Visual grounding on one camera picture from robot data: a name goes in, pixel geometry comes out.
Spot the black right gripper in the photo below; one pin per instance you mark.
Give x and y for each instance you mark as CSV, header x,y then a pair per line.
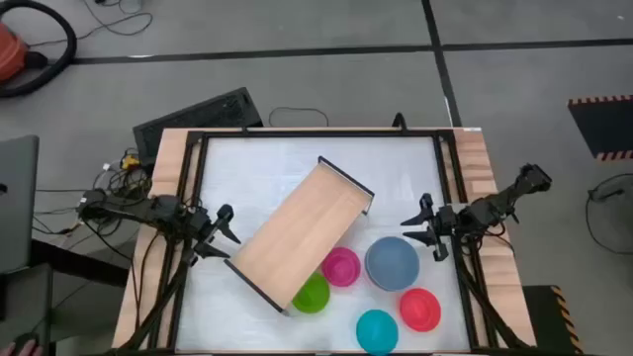
x,y
446,221

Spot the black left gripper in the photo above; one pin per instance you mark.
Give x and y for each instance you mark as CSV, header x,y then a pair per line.
x,y
203,227

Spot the large grey-blue bowl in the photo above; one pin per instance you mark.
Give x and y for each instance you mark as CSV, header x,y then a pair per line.
x,y
392,263

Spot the small red bowl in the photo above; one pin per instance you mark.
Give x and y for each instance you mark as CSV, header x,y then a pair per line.
x,y
420,310

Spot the small magenta bowl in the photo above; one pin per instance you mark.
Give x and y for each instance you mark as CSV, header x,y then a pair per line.
x,y
342,267

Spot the small green bowl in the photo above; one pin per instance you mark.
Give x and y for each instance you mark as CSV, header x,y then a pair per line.
x,y
314,296

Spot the small turquoise bowl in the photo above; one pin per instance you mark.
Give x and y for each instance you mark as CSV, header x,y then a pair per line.
x,y
377,332

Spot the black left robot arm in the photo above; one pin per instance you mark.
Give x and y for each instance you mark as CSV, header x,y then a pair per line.
x,y
148,210

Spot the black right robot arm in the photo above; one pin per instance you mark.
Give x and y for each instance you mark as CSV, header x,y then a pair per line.
x,y
494,203

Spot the black clamp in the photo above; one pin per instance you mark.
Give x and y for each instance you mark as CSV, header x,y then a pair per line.
x,y
399,122

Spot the yellow connector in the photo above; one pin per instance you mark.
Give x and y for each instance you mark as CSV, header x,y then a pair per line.
x,y
130,161

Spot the black desk beam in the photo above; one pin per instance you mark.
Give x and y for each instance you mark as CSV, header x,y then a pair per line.
x,y
79,262

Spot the black hazard-striped floor mat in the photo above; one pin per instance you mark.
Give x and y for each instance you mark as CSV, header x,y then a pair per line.
x,y
603,126
549,321

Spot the grey round stand base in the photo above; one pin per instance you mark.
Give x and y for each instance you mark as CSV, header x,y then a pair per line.
x,y
613,217

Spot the black computer mouse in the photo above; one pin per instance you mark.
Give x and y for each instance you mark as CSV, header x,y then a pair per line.
x,y
27,338

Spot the person's hand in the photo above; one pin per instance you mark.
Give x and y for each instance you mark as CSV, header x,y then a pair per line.
x,y
20,350

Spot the orange vacuum cleaner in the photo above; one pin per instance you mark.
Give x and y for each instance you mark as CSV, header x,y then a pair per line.
x,y
10,52

